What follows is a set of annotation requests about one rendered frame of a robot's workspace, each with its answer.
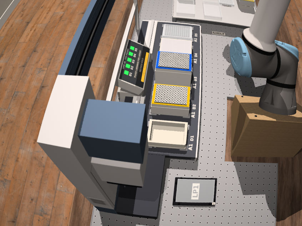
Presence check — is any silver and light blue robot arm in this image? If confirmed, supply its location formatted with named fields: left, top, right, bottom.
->
left=230, top=0, right=299, bottom=115

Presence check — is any cream one-well reservoir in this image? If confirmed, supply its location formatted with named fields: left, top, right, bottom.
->
left=147, top=119, right=188, bottom=149

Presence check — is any light grey rectangular panel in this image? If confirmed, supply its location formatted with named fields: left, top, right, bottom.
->
left=176, top=179, right=215, bottom=203

